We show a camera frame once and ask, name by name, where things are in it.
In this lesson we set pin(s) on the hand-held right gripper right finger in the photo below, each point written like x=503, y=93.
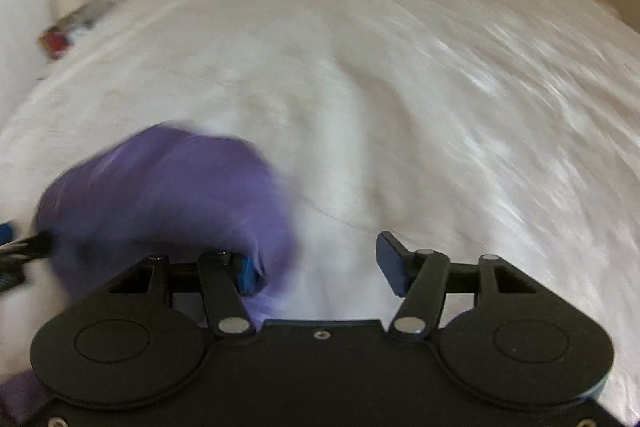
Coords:
x=392, y=263

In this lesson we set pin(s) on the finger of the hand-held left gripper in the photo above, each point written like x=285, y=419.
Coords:
x=30, y=246

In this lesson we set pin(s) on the purple patterned hooded jacket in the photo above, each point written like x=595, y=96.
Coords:
x=165, y=207

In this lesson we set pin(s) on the red picture frame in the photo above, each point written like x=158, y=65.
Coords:
x=57, y=42

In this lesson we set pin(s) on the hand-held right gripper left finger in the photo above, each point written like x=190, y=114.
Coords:
x=248, y=278

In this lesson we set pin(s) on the white embroidered bedspread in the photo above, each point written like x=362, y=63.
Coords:
x=400, y=107

